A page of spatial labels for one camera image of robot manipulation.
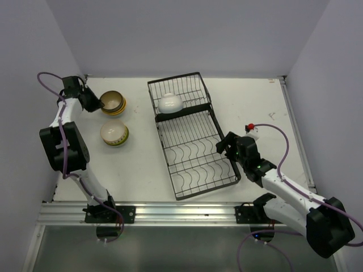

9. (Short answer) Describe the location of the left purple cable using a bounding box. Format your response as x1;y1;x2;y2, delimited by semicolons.
37;72;125;243

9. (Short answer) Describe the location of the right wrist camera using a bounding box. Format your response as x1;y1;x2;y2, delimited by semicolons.
245;124;259;141

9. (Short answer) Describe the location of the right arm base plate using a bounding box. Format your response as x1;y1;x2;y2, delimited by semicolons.
234;202;271;224

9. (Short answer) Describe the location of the white black striped bowl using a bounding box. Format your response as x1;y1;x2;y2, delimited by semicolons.
100;120;126;144

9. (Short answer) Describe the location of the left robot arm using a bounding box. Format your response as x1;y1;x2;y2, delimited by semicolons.
37;72;118;223

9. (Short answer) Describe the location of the lime yellow bowl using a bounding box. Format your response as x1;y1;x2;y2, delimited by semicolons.
103;128;129;143

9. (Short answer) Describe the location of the aluminium mounting rail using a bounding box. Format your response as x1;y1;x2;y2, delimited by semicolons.
36;201;240;227

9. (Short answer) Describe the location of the white ceramic bowl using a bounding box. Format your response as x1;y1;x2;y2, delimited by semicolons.
158;93;183;114

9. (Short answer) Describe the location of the dark patterned bowl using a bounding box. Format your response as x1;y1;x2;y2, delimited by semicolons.
100;91;125;113

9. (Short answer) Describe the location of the black wire dish rack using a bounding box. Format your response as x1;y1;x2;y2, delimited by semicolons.
147;72;241;201

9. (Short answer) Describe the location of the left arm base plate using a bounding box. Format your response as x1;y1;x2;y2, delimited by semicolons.
83;205;136;224

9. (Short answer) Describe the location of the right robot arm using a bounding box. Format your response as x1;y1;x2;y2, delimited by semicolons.
216;132;355;258

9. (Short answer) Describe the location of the orange yellow bowl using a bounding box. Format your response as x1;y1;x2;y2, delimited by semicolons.
102;109;125;116

